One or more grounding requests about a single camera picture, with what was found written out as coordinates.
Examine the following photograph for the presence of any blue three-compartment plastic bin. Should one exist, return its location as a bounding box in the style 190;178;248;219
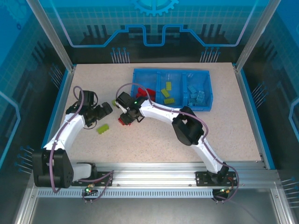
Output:
130;67;214;113

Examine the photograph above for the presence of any small connector with green light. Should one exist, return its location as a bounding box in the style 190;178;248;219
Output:
84;185;99;196
214;186;234;196

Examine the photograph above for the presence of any grey metal sheet shelf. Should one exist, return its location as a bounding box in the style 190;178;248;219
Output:
28;197;282;224

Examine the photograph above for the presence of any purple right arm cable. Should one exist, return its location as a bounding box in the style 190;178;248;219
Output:
116;83;240;204

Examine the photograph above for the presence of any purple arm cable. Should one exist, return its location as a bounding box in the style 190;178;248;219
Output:
48;85;115;204
116;83;240;204

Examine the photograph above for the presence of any aluminium table side rail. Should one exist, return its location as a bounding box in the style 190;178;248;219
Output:
233;64;276;170
35;65;77;170

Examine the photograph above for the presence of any aluminium front frame rail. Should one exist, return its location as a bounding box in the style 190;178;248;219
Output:
29;162;280;189

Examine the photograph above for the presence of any aluminium frame rail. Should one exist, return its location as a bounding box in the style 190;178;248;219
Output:
271;186;295;224
14;186;39;224
29;162;280;189

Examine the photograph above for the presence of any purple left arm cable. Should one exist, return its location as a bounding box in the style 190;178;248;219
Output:
48;85;115;204

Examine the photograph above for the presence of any slotted grey cable duct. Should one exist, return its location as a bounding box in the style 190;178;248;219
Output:
36;189;215;199

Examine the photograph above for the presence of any aluminium upright post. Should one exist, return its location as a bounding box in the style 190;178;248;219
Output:
25;0;77;73
234;0;280;72

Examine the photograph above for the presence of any aluminium lower frame rail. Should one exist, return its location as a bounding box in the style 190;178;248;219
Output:
14;186;39;224
271;186;295;224

